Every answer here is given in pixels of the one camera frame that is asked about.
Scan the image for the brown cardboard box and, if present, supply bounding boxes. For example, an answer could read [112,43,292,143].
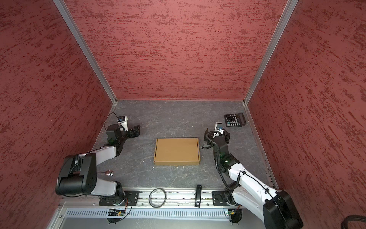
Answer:
[153,138,201,167]

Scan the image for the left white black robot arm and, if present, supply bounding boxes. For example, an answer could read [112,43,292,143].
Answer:
[55,124,141,206]

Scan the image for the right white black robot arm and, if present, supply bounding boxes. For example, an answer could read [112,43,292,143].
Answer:
[202,130,304,229]

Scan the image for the black desk calculator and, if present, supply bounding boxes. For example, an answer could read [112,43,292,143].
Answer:
[224,113,246,128]

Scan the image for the small round metal knob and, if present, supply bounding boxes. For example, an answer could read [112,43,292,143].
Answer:
[105,170,114,176]

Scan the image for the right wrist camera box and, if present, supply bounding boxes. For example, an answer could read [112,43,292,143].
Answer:
[215,122,224,135]

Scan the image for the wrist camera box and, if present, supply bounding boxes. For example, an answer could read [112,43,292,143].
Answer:
[215,122,224,135]
[117,116,128,132]

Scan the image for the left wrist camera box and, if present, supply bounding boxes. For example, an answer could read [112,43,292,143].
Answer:
[117,116,128,132]

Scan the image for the black handle bar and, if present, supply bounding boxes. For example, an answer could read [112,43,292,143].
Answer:
[194,185,202,208]

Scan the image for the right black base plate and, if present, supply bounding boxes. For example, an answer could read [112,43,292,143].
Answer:
[212,190,237,207]

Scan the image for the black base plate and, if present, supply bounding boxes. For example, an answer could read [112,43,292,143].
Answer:
[99,190,140,207]
[212,190,237,207]

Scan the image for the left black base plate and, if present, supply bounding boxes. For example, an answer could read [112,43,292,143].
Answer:
[99,190,140,207]

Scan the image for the black cable ring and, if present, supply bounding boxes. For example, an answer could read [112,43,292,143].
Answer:
[148,187,167,209]

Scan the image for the aluminium front rail frame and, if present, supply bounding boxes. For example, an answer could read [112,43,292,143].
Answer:
[48,189,265,229]

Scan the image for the right circuit board with wires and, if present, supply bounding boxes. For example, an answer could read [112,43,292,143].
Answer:
[227,209,243,224]

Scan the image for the circuit board with wires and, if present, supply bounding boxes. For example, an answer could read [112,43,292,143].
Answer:
[106,209,126,224]
[227,209,243,224]

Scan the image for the left circuit board with wires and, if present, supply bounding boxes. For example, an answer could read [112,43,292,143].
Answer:
[106,209,126,224]

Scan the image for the left aluminium corner post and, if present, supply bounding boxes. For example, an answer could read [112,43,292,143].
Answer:
[53,0,118,105]

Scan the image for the aluminium corner post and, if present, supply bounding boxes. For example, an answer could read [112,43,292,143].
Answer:
[53,0,118,105]
[244,0,298,106]

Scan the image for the right aluminium corner post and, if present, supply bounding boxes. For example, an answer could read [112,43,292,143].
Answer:
[244,0,298,106]

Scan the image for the black cable bottom right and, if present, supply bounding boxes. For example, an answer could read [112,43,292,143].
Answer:
[341,214,366,229]

